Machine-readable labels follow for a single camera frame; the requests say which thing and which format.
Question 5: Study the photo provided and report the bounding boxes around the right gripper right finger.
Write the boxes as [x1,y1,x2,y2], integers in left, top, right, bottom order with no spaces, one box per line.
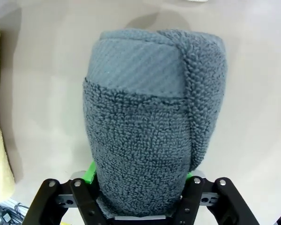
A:
[177,169,257,225]

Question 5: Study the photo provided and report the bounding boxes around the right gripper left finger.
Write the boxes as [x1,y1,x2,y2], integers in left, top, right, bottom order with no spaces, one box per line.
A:
[25,161,110,225]

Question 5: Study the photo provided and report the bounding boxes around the blue-grey towel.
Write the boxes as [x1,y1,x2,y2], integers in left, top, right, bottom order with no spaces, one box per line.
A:
[81,28,229,218]

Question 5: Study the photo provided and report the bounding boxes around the aluminium table rail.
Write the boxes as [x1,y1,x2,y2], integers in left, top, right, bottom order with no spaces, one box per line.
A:
[3,196,38,225]

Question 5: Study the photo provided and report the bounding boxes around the black cable bundle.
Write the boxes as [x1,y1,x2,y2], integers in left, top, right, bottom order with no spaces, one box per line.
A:
[0,199,29,225]

